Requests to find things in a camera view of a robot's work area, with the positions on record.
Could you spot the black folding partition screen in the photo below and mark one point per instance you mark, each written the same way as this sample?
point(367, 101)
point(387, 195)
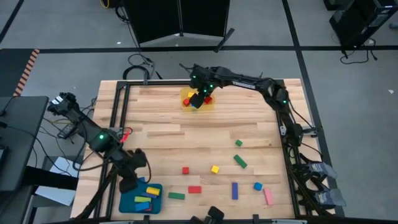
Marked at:
point(174, 18)

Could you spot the black diagonal frame strut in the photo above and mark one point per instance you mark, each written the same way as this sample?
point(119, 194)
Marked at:
point(306, 193)
point(99, 193)

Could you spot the white board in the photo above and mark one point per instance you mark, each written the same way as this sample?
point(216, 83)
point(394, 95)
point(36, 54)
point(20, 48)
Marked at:
point(66, 168)

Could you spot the white metal bracket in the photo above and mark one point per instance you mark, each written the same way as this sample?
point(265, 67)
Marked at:
point(282, 130)

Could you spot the light blue cube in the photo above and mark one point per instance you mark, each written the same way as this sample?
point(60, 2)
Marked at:
point(257, 186)

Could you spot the dark blue cube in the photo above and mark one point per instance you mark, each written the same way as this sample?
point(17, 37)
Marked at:
point(192, 106)

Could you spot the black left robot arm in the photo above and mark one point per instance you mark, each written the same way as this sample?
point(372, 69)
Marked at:
point(77, 118)

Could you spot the teal plastic tray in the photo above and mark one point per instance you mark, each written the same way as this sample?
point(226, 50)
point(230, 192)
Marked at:
point(127, 202)

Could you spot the green cube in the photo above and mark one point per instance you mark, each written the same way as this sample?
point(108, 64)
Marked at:
point(238, 142)

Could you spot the lime block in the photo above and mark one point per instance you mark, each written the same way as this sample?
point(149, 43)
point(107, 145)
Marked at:
point(142, 199)

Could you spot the red rectangular block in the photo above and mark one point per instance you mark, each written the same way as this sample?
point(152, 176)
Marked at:
point(194, 189)

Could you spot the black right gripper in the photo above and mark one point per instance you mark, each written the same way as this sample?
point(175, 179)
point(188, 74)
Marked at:
point(207, 87)

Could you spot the large blue block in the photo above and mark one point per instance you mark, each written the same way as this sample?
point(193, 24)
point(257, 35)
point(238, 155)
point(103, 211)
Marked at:
point(142, 206)

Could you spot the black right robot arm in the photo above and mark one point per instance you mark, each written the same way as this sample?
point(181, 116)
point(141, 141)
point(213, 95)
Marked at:
point(248, 84)

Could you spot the dark rounded object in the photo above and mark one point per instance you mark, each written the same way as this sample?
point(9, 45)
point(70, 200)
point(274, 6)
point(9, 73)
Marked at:
point(215, 214)

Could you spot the red cube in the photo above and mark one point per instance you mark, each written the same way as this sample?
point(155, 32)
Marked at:
point(186, 102)
point(207, 99)
point(185, 170)

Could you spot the black computer tower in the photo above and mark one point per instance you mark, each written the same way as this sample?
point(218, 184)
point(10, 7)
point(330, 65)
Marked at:
point(363, 21)

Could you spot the black desk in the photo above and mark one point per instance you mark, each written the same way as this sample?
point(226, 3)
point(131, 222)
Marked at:
point(21, 140)

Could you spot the yellow cylinder block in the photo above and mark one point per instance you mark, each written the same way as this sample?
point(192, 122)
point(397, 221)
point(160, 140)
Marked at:
point(153, 190)

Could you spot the pink rectangular block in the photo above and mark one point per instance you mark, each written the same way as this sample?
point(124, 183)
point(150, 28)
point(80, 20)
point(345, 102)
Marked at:
point(268, 196)

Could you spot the yellow cube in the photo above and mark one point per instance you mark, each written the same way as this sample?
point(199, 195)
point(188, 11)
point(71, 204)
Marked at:
point(190, 94)
point(214, 169)

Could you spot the long green block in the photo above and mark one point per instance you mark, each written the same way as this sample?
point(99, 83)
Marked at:
point(240, 161)

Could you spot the green rectangular block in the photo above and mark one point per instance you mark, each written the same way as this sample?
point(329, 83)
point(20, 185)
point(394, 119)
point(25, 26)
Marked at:
point(176, 195)

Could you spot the black aluminium table frame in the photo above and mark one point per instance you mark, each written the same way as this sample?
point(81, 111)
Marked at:
point(161, 82)

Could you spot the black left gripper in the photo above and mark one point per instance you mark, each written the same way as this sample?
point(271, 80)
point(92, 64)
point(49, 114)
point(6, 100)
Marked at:
point(133, 160)

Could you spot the yellow translucent plastic bin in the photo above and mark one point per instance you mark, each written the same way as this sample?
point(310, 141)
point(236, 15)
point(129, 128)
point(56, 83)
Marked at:
point(213, 107)

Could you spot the black power adapter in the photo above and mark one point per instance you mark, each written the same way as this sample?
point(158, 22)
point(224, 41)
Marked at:
point(66, 131)

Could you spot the long blue-purple block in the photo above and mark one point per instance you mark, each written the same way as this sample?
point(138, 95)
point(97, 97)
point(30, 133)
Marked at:
point(234, 190)

